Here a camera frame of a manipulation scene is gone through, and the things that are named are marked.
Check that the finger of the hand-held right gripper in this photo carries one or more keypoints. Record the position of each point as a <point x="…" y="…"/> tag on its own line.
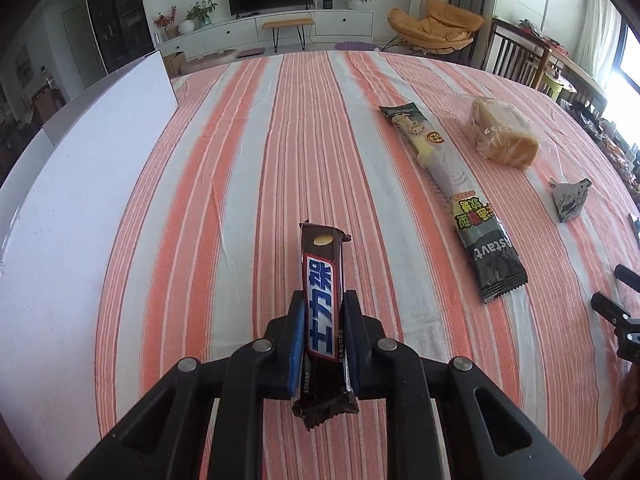
<point x="627" y="335"/>
<point x="628" y="277"/>

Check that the framed wall picture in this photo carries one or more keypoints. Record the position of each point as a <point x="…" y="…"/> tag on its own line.
<point x="24" y="65"/>

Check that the white television cabinet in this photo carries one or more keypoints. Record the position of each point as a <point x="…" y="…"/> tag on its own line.
<point x="345" y="22"/>

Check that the bread in clear bag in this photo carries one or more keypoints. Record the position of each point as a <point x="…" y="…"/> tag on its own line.
<point x="505" y="132"/>

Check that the brown chocolate bar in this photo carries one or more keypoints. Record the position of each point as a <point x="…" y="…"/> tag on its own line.
<point x="320" y="305"/>

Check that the wooden bench with metal legs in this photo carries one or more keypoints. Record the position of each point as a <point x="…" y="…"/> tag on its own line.
<point x="287" y="23"/>

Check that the dark glass cabinet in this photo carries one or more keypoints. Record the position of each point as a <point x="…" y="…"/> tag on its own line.
<point x="117" y="15"/>

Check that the white board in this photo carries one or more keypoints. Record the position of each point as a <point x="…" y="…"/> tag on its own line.
<point x="65" y="220"/>

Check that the purple floor rug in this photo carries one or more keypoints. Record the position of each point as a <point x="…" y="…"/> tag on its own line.
<point x="354" y="46"/>

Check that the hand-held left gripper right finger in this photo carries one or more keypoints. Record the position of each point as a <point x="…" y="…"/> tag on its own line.
<point x="349" y="350"/>

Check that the dark wooden chair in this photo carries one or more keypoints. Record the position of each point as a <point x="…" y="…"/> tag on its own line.
<point x="515" y="55"/>

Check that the orange lounge chair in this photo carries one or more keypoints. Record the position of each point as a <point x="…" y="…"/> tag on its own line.
<point x="435" y="27"/>

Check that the green potted plant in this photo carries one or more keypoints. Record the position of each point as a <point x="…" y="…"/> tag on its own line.
<point x="201" y="12"/>

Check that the white round vase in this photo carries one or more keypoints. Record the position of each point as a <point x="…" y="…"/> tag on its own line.
<point x="187" y="26"/>

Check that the long black snack packet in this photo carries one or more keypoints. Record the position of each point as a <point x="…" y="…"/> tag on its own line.
<point x="452" y="185"/>

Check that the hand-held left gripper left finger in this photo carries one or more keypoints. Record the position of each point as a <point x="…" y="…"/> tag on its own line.
<point x="297" y="350"/>

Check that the cardboard box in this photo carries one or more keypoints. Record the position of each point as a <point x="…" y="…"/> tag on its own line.
<point x="174" y="62"/>

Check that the red flower plant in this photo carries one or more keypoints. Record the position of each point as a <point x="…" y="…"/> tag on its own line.
<point x="165" y="19"/>

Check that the grey triangular snack packet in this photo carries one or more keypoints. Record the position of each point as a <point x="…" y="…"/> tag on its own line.
<point x="570" y="200"/>

